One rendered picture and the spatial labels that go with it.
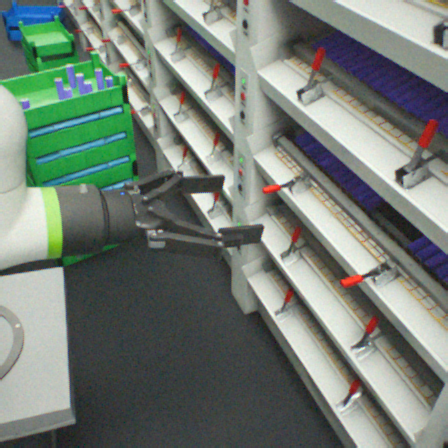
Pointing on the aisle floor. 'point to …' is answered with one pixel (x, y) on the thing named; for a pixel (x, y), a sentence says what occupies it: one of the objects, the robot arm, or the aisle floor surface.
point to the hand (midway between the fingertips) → (234, 207)
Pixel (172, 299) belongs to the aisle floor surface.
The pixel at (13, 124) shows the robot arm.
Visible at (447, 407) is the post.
